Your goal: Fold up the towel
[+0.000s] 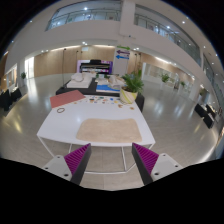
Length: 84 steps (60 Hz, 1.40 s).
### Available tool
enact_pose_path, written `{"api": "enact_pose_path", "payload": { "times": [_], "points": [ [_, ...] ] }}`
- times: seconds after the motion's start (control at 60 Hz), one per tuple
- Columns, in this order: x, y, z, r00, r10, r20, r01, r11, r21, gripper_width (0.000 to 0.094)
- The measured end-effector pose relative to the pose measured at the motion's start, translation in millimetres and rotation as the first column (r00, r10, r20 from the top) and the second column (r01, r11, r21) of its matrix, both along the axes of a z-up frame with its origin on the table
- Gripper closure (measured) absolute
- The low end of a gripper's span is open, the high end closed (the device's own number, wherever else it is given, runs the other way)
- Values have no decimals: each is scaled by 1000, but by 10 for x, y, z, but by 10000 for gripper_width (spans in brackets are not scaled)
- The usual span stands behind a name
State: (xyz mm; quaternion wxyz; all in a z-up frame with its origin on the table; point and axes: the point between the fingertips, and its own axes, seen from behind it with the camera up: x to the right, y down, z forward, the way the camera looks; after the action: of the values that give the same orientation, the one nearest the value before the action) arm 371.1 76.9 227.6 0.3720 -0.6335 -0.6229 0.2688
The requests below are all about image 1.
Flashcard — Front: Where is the beige towel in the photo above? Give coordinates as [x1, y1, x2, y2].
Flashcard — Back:
[75, 118, 143, 144]

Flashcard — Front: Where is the red flat board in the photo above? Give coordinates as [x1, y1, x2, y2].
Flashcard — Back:
[49, 89, 87, 109]

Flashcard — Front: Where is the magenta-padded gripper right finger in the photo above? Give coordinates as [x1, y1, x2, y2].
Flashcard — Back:
[131, 142, 184, 186]

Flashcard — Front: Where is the group of black chairs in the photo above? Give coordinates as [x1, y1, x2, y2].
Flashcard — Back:
[0, 88, 23, 113]
[194, 102, 218, 130]

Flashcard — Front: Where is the large white architectural model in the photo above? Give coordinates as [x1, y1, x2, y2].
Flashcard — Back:
[66, 72, 98, 90]

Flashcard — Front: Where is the tall black floor stand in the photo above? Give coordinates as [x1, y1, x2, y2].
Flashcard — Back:
[61, 47, 67, 85]

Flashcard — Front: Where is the blue board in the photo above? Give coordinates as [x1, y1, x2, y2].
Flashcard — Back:
[95, 84, 121, 93]

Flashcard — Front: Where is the potted plant in striped pot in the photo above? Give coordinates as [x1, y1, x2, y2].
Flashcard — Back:
[119, 69, 146, 105]

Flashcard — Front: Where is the blue arrow sign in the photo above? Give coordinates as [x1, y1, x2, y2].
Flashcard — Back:
[115, 54, 130, 61]

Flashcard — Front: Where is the green arrow sign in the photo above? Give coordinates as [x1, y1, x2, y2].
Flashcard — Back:
[116, 45, 132, 52]

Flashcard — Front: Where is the purple arrow sign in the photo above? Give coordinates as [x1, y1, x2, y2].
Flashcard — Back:
[115, 49, 131, 56]

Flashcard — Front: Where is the small white model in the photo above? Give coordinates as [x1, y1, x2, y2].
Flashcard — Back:
[106, 74, 127, 90]

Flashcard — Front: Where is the sheet of colourful stickers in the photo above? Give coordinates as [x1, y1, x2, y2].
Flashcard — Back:
[87, 95, 126, 105]

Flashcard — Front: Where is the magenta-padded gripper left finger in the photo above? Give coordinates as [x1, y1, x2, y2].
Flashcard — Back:
[41, 142, 92, 186]

